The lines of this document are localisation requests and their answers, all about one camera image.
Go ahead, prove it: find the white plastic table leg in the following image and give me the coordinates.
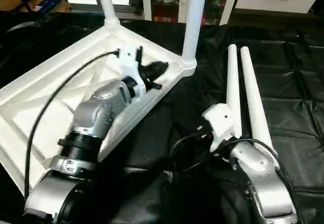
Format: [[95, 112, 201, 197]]
[[179, 0, 209, 67], [93, 0, 121, 28], [225, 44, 245, 138], [239, 46, 277, 156]]

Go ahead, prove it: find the white plastic table top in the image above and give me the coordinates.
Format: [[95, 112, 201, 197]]
[[0, 20, 198, 195]]

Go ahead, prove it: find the black mat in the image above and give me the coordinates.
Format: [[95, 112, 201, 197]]
[[0, 9, 324, 224]]

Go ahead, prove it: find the blue box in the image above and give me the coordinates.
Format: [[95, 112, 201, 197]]
[[38, 0, 71, 14]]

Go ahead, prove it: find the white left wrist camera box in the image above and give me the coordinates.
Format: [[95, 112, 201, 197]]
[[116, 46, 146, 90]]

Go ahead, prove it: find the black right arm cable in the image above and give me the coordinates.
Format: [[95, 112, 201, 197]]
[[168, 128, 284, 184]]

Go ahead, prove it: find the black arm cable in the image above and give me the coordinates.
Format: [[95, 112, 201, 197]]
[[23, 50, 123, 202], [168, 128, 284, 184]]

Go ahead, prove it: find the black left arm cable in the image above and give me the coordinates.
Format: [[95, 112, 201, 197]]
[[23, 50, 123, 202]]

